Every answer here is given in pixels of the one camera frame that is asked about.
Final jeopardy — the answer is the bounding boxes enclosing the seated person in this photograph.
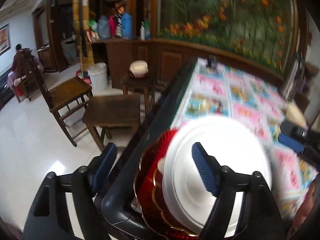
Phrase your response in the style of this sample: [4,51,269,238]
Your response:
[7,43,31,101]

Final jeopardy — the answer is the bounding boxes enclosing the wooden chair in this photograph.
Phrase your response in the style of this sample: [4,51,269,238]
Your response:
[22,49,93,147]

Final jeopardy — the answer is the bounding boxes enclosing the large white bowl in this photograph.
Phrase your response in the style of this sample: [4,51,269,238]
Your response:
[162,114,272,234]

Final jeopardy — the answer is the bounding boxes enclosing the red plate with sticker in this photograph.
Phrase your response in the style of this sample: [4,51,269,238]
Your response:
[138,168,199,239]

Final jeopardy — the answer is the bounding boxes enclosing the framed wall picture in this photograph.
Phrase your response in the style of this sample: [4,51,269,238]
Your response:
[0,24,10,55]

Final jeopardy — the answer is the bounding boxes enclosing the colourful patterned tablecloth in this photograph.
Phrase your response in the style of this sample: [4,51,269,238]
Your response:
[171,58,317,221]

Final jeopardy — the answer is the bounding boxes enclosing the blue bottle on counter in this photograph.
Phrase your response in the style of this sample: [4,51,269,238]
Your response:
[121,11,132,39]

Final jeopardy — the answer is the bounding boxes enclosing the person's right hand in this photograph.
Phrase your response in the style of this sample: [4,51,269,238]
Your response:
[287,176,319,239]

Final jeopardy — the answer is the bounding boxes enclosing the small black device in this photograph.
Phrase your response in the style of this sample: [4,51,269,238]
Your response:
[206,55,218,69]

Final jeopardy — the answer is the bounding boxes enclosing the small beige bowl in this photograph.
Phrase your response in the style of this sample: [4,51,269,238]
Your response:
[286,101,308,128]

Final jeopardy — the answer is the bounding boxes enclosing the white plastic bucket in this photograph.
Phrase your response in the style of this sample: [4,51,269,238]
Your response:
[87,62,108,91]

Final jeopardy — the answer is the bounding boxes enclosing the bowls on side stool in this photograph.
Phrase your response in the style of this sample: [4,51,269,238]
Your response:
[129,60,149,78]

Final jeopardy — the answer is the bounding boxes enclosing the wooden stool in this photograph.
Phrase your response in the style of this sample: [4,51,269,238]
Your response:
[82,94,140,151]

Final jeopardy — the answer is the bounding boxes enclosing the grey jug on counter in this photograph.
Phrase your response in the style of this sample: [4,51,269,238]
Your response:
[97,16,111,40]

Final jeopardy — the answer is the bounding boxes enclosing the red plate without sticker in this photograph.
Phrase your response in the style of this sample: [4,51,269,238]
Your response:
[133,127,181,221]

